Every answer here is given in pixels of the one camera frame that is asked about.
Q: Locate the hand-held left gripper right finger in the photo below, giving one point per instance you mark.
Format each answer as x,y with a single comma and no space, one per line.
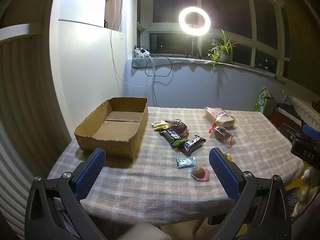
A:
225,176

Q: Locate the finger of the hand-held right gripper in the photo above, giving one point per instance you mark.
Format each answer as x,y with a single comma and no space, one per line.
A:
290,132
311,131

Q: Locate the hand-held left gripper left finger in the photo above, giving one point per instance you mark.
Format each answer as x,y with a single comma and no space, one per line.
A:
90,176

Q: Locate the small yellow candy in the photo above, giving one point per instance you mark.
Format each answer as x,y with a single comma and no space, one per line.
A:
228,157

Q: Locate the chocolate egg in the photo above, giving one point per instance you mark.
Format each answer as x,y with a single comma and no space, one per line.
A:
198,173

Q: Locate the foil candy packet zigzag ends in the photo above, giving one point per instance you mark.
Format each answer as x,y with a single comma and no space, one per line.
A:
186,162

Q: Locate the cardboard box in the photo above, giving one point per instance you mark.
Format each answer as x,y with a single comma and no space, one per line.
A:
120,145

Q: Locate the brown chocolate bar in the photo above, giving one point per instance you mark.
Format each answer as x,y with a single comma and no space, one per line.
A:
192,144

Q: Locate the green snack packet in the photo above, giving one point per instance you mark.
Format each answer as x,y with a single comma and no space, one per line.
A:
178,143

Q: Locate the bagged sliced bread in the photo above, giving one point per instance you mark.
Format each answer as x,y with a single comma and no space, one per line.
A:
220,118

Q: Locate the yellow snack packet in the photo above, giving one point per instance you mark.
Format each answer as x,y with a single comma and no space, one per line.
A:
160,128

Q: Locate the dark cloth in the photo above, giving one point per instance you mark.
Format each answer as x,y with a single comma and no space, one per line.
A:
287,110

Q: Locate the lace cloth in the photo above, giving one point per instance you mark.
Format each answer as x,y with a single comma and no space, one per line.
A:
302,107

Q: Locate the pale yellow cloth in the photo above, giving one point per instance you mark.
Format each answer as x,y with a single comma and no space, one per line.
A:
303,182

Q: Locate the green printed bag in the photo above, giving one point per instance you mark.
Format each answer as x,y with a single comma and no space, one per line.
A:
261,100

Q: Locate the wooden table leg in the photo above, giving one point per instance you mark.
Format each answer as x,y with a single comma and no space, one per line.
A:
197,225

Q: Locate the plaid tablecloth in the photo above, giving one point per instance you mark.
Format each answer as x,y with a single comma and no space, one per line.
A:
150,190

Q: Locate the potted spider plant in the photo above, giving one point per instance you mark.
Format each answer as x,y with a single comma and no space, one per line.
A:
223,51

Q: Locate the white cabinet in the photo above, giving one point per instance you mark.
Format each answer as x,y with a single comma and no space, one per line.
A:
87,67

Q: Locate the grey windowsill cloth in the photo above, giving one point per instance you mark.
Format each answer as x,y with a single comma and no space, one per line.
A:
160,61

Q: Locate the white power strip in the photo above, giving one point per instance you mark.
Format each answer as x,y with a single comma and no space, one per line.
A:
140,53

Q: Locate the wooden shelf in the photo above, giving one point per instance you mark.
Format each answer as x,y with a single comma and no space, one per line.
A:
112,5

